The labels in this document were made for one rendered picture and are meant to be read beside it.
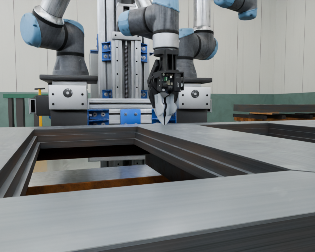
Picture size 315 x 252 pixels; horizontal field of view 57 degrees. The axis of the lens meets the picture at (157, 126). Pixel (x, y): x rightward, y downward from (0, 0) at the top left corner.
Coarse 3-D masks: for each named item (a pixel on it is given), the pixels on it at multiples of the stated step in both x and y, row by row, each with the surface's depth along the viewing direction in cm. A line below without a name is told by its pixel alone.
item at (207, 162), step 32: (96, 128) 77; (128, 128) 80; (224, 128) 90; (256, 128) 93; (288, 128) 87; (32, 160) 49; (192, 160) 47; (224, 160) 39; (0, 192) 26; (256, 224) 16; (288, 224) 17
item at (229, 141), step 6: (216, 138) 53; (222, 138) 53; (228, 138) 53; (234, 138) 53; (240, 138) 53; (246, 138) 53; (252, 138) 53; (258, 138) 53; (264, 138) 53; (270, 138) 53; (276, 138) 53; (282, 138) 53; (204, 144) 45; (210, 144) 45; (216, 144) 45; (222, 144) 45; (228, 144) 45; (234, 144) 45
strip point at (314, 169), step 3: (297, 168) 29; (300, 168) 29; (303, 168) 29; (306, 168) 29; (309, 168) 29; (312, 168) 29; (303, 171) 28; (306, 171) 28; (309, 171) 27; (312, 171) 27
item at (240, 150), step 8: (240, 144) 45; (248, 144) 45; (256, 144) 45; (264, 144) 45; (272, 144) 45; (280, 144) 45; (288, 144) 45; (296, 144) 45; (304, 144) 45; (312, 144) 45; (232, 152) 38; (240, 152) 38; (248, 152) 38; (256, 152) 38; (264, 152) 38; (272, 152) 38
